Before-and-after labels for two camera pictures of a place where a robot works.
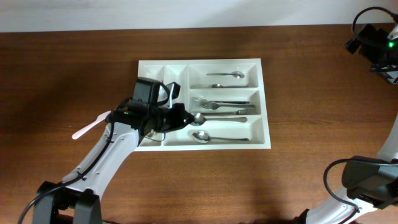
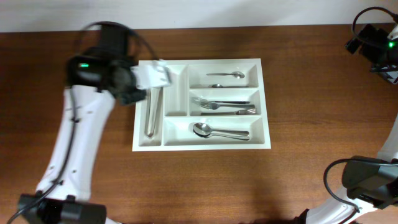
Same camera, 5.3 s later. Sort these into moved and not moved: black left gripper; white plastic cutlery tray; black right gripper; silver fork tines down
Moved: black left gripper
Not moved: black right gripper; silver fork tines down; white plastic cutlery tray
